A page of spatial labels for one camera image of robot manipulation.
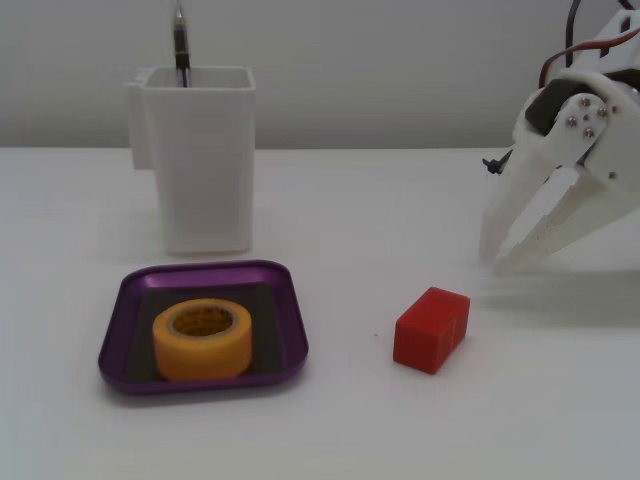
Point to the yellow masking tape roll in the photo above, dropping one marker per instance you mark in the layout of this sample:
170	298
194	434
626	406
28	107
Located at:
200	350

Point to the black zip tie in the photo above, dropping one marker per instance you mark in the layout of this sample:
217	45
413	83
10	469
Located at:
494	165

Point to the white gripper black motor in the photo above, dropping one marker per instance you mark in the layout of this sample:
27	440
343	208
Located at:
586	120

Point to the purple square tray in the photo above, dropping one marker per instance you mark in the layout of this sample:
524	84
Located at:
292	320

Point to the red cube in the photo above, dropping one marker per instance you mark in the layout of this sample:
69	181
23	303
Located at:
430	332

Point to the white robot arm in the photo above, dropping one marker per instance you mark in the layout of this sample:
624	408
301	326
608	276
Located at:
620	35

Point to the white plastic pen holder box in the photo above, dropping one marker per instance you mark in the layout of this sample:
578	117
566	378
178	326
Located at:
205	170

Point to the black pen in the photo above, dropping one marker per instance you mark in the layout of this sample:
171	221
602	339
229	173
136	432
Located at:
181	45

